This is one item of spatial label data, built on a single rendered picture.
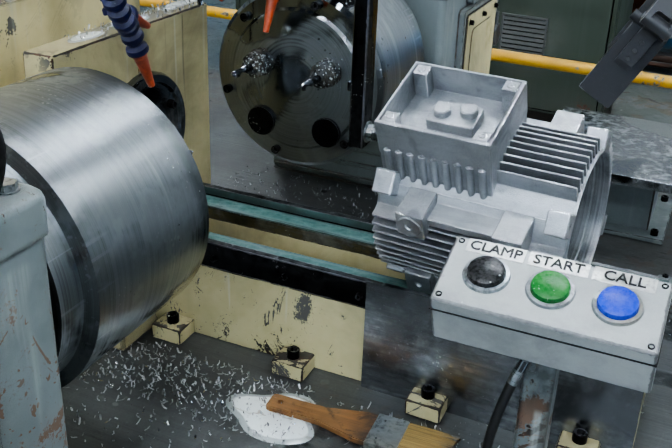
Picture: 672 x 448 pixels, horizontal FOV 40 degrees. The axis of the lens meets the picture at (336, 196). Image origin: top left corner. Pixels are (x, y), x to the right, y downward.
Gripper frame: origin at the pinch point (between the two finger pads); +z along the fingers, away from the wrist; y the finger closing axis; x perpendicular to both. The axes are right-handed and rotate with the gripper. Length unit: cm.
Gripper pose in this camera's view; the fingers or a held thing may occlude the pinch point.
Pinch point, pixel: (616, 65)
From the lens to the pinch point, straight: 83.4
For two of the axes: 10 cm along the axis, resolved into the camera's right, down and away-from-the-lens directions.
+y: -4.1, 3.6, -8.3
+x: 7.7, 6.3, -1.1
